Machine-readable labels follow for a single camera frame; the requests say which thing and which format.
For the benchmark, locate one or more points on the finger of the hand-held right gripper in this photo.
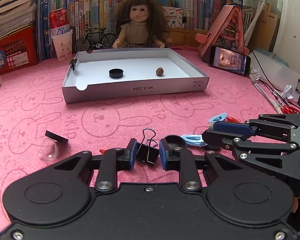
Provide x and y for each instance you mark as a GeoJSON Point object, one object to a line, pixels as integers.
{"type": "Point", "coordinates": [235, 128]}
{"type": "Point", "coordinates": [222, 140]}

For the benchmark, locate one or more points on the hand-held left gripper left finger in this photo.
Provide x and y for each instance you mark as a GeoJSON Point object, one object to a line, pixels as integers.
{"type": "Point", "coordinates": [131, 155]}

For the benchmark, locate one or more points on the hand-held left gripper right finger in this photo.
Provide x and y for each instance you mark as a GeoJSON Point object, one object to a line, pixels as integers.
{"type": "Point", "coordinates": [165, 155]}

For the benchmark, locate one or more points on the red plastic clip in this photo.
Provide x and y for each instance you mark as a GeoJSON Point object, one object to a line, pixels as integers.
{"type": "Point", "coordinates": [233, 119]}

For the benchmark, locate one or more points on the black binder clip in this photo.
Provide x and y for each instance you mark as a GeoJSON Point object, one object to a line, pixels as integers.
{"type": "Point", "coordinates": [73, 63]}
{"type": "Point", "coordinates": [146, 153]}

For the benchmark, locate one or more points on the black bottle cap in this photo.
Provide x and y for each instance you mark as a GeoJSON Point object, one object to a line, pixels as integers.
{"type": "Point", "coordinates": [175, 142]}
{"type": "Point", "coordinates": [57, 137]}
{"type": "Point", "coordinates": [116, 73]}

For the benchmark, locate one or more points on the blue hair clip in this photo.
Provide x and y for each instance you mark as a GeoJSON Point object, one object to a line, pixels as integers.
{"type": "Point", "coordinates": [193, 140]}
{"type": "Point", "coordinates": [218, 117]}

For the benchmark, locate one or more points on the white cardboard box tray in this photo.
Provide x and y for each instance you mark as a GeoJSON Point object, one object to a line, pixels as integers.
{"type": "Point", "coordinates": [130, 65]}

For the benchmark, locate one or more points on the person's right hand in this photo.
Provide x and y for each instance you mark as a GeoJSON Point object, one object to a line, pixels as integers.
{"type": "Point", "coordinates": [295, 205]}

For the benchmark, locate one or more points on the bunch of red clips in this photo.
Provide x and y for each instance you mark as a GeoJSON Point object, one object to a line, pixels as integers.
{"type": "Point", "coordinates": [290, 109]}

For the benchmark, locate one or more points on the pink rabbit print cloth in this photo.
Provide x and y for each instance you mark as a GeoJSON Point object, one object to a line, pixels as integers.
{"type": "Point", "coordinates": [110, 117]}

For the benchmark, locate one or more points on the white folded paper figure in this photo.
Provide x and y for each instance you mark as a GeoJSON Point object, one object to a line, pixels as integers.
{"type": "Point", "coordinates": [288, 91]}

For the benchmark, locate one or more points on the black smartphone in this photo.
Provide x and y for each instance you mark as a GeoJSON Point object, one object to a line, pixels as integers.
{"type": "Point", "coordinates": [228, 60]}

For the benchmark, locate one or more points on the clear plastic dome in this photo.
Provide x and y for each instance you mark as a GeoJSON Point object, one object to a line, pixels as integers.
{"type": "Point", "coordinates": [49, 150]}

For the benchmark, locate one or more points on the pink triangular toy house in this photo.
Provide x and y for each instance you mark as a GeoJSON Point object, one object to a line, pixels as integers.
{"type": "Point", "coordinates": [226, 30]}

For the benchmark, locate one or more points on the brown cardboard box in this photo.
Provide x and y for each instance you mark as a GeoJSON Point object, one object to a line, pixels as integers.
{"type": "Point", "coordinates": [266, 32]}

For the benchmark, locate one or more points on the wooden shelf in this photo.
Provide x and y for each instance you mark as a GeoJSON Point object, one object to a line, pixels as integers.
{"type": "Point", "coordinates": [187, 37]}

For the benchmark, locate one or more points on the black miniature bicycle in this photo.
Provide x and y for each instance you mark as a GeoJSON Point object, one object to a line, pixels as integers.
{"type": "Point", "coordinates": [95, 38]}

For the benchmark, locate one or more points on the colourful printed box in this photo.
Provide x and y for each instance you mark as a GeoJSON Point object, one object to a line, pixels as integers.
{"type": "Point", "coordinates": [173, 17]}

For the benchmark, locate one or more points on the white paper cup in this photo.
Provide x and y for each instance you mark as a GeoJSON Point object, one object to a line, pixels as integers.
{"type": "Point", "coordinates": [62, 46]}

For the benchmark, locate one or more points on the long-haired doll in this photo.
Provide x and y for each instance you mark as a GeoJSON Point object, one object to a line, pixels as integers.
{"type": "Point", "coordinates": [137, 25]}

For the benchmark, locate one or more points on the row of colourful upright books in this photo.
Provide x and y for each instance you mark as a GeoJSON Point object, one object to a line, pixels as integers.
{"type": "Point", "coordinates": [100, 10]}

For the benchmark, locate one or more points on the red beer can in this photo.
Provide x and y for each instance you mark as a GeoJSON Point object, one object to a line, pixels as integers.
{"type": "Point", "coordinates": [59, 21]}

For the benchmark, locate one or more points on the red plastic crate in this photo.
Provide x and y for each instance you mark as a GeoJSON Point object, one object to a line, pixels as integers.
{"type": "Point", "coordinates": [13, 51]}

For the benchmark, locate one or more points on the row of thin blue books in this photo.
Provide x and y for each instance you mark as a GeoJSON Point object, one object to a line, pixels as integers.
{"type": "Point", "coordinates": [45, 17]}

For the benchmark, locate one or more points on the stack of worn books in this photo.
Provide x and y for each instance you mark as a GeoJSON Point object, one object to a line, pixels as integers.
{"type": "Point", "coordinates": [12, 10]}

